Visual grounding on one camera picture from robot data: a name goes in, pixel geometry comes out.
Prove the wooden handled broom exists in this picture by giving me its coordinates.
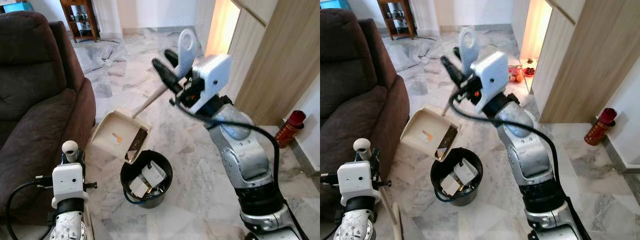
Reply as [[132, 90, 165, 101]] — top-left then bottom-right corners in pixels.
[[353, 138, 405, 240], [61, 140, 97, 240]]

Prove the beige plastic dustpan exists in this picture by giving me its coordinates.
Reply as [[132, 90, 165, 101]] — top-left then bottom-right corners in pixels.
[[400, 27, 480, 162], [91, 28, 200, 164]]

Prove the red orange offering pile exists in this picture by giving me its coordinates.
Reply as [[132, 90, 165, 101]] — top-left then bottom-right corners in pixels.
[[507, 59, 536, 84]]

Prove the white carton box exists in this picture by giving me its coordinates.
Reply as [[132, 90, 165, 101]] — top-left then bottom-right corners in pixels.
[[141, 161, 167, 187], [440, 172, 462, 196], [129, 175, 150, 197], [453, 158, 478, 186]]

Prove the dark brown flat strip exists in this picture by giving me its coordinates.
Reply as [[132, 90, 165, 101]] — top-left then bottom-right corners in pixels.
[[435, 125, 459, 161], [125, 129, 149, 162]]

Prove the dark wooden display shelf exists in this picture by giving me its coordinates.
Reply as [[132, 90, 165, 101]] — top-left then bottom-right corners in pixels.
[[377, 0, 417, 41], [59, 0, 100, 43]]

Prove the black waste bin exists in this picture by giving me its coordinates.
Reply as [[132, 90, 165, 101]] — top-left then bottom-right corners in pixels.
[[120, 149, 174, 209], [430, 147, 484, 207]]

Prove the dark brown fabric sofa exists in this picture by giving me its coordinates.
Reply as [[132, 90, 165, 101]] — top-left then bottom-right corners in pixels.
[[0, 11, 97, 226], [320, 8, 411, 221]]

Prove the red spray can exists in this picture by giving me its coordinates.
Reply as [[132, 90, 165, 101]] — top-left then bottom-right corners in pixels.
[[584, 107, 617, 147], [275, 110, 307, 149]]

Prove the light wood wardrobe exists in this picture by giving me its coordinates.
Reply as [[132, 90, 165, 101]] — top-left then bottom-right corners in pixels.
[[530, 0, 640, 124], [195, 0, 321, 126]]

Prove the blue box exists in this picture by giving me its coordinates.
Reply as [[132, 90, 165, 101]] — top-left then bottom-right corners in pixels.
[[320, 0, 352, 10], [0, 1, 34, 14]]

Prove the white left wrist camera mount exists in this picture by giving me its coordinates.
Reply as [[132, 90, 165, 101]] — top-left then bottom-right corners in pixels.
[[51, 162, 89, 203], [336, 160, 382, 206]]

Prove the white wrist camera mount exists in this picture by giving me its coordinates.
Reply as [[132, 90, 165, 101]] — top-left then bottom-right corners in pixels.
[[471, 50, 511, 112], [51, 162, 89, 203], [190, 53, 233, 113], [336, 160, 382, 206]]

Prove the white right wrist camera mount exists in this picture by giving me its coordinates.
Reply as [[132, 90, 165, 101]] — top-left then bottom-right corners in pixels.
[[471, 50, 511, 112], [190, 53, 233, 113]]

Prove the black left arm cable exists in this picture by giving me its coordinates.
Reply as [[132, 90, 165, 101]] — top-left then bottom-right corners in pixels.
[[5, 175, 55, 240], [320, 171, 341, 240]]

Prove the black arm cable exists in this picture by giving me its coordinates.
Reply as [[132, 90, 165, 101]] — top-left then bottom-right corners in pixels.
[[5, 175, 55, 240], [320, 171, 341, 240], [447, 92, 563, 188], [170, 95, 281, 193]]

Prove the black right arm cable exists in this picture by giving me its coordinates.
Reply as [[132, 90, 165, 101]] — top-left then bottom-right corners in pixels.
[[170, 95, 281, 193], [447, 92, 563, 188]]

